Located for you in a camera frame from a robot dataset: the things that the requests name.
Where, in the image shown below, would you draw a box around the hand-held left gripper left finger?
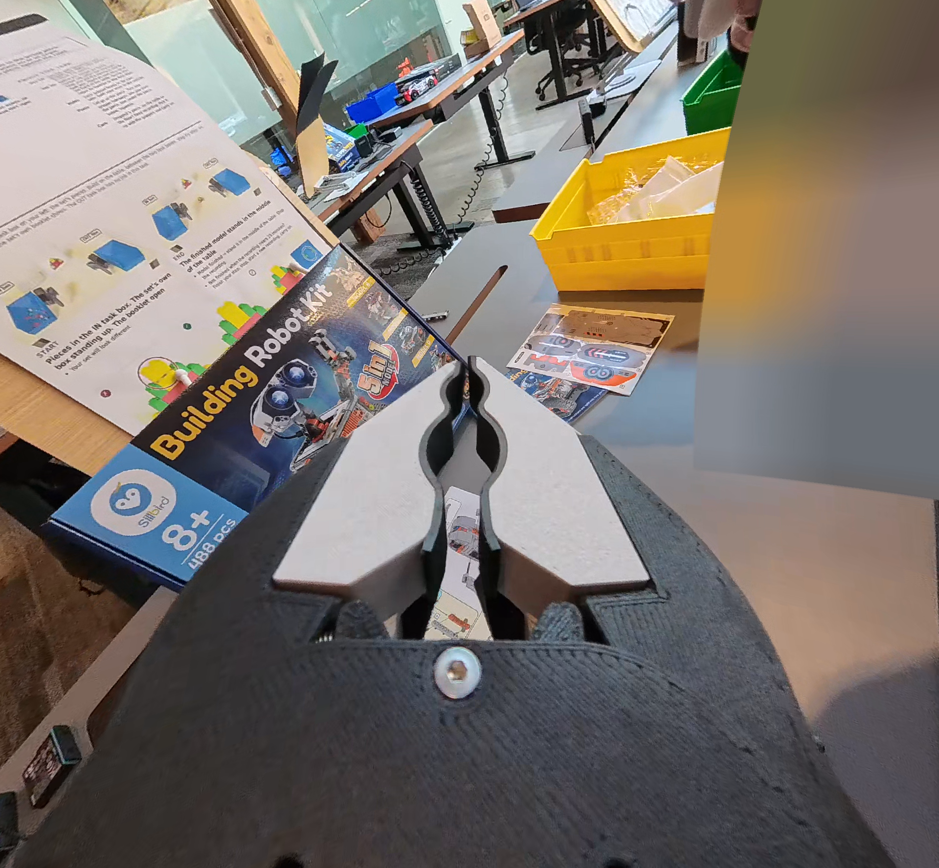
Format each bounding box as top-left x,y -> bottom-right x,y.
272,360 -> 470,640

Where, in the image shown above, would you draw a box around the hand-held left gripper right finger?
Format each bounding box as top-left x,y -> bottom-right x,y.
469,356 -> 653,640

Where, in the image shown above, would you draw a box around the grey desk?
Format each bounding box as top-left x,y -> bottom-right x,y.
0,219 -> 939,868

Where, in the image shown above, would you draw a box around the wooden top standing desk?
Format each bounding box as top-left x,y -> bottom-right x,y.
308,118 -> 457,254
352,28 -> 526,223

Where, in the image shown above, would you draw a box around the white printed task sheet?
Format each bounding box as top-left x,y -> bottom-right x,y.
0,21 -> 343,437

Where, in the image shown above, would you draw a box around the green plastic bin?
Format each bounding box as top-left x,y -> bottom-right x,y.
680,49 -> 746,137

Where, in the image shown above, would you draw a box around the white instruction booklet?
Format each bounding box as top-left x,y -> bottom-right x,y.
433,487 -> 494,640

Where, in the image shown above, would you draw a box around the blue cover manual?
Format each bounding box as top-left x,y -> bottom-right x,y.
509,369 -> 610,422

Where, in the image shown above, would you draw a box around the black office chair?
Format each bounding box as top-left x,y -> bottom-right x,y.
534,6 -> 611,105

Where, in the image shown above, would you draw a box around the blue robot kit box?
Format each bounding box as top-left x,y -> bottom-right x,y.
44,245 -> 471,590

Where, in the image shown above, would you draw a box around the orange and grey sticker sheet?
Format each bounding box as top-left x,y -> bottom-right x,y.
505,302 -> 675,397

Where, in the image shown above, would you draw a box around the clear plastic bags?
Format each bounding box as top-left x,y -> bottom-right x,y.
587,155 -> 723,225

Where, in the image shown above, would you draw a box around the cardboard box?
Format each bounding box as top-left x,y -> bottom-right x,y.
461,0 -> 505,60

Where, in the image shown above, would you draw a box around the yellow plastic bin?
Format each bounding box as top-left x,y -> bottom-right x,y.
529,126 -> 734,292

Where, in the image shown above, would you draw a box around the toy race car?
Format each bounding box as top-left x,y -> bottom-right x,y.
394,67 -> 442,107

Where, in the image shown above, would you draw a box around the blue plastic bin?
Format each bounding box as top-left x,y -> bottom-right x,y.
344,82 -> 402,125

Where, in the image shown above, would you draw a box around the coiled black cable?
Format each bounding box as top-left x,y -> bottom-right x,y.
400,164 -> 475,272

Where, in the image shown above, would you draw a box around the wooden support post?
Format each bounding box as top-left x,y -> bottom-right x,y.
168,0 -> 333,181

